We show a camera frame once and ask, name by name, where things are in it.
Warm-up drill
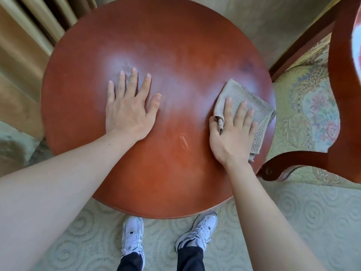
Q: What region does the person's left hand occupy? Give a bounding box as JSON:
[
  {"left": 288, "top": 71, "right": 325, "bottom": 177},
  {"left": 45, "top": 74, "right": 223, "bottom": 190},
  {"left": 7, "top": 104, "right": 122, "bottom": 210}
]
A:
[{"left": 105, "top": 67, "right": 163, "bottom": 142}]

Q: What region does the person's right hand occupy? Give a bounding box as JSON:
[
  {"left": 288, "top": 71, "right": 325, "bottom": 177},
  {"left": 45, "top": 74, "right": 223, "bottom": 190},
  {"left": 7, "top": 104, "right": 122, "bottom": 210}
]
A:
[{"left": 209, "top": 97, "right": 259, "bottom": 168}]

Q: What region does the beige cleaning cloth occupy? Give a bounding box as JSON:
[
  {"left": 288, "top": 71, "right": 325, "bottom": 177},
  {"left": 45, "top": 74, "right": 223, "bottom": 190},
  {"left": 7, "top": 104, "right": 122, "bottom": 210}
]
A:
[{"left": 213, "top": 79, "right": 277, "bottom": 163}]

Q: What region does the floral upholstered wooden armchair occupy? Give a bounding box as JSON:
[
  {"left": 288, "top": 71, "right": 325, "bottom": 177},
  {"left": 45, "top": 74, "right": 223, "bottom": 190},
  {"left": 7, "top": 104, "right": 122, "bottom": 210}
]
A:
[{"left": 258, "top": 0, "right": 361, "bottom": 187}]

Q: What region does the person's right forearm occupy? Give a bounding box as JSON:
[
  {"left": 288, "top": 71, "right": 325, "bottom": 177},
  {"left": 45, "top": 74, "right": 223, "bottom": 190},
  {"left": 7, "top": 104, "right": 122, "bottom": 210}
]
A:
[{"left": 225, "top": 163, "right": 329, "bottom": 271}]

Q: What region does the person's left forearm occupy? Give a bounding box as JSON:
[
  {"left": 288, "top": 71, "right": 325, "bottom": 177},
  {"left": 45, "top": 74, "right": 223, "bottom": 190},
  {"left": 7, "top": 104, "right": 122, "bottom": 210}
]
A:
[{"left": 0, "top": 129, "right": 140, "bottom": 271}]

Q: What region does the round reddish wooden table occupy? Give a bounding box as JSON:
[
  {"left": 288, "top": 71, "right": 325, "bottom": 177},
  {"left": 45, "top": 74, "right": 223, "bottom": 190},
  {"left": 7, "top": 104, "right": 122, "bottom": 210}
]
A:
[{"left": 41, "top": 0, "right": 277, "bottom": 220}]

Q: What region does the person's right white sneaker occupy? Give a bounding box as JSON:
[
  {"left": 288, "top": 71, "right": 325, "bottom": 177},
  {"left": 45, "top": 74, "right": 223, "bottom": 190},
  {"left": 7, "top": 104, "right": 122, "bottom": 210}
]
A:
[{"left": 174, "top": 211, "right": 218, "bottom": 254}]

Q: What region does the person's white sneaker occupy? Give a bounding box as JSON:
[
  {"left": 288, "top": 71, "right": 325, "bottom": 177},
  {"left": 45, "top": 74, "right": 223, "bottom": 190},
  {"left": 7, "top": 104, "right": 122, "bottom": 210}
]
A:
[
  {"left": 174, "top": 211, "right": 218, "bottom": 254},
  {"left": 121, "top": 216, "right": 145, "bottom": 256}
]

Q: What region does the person's left white sneaker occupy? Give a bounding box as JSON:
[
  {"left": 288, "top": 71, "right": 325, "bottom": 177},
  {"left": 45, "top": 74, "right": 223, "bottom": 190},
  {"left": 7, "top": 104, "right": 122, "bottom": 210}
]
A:
[{"left": 121, "top": 216, "right": 145, "bottom": 256}]

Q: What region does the person's right black trouser leg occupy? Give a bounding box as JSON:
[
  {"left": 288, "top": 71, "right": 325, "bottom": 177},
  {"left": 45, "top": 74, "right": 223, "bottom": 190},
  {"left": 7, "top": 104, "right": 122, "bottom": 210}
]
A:
[{"left": 177, "top": 245, "right": 206, "bottom": 271}]

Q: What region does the person's black trouser leg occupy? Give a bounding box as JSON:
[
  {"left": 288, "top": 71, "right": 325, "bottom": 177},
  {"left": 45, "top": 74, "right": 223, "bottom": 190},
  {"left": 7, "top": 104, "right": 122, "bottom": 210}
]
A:
[
  {"left": 177, "top": 245, "right": 206, "bottom": 271},
  {"left": 117, "top": 251, "right": 144, "bottom": 271}
]

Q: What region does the person's left black trouser leg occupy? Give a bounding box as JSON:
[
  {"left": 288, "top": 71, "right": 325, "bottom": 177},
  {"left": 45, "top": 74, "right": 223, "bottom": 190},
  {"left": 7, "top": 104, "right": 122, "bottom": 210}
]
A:
[{"left": 117, "top": 251, "right": 144, "bottom": 271}]

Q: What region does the golden beige curtain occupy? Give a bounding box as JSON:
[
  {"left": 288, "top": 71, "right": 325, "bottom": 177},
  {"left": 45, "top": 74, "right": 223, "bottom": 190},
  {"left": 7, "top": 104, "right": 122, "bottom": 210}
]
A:
[{"left": 0, "top": 0, "right": 98, "bottom": 178}]

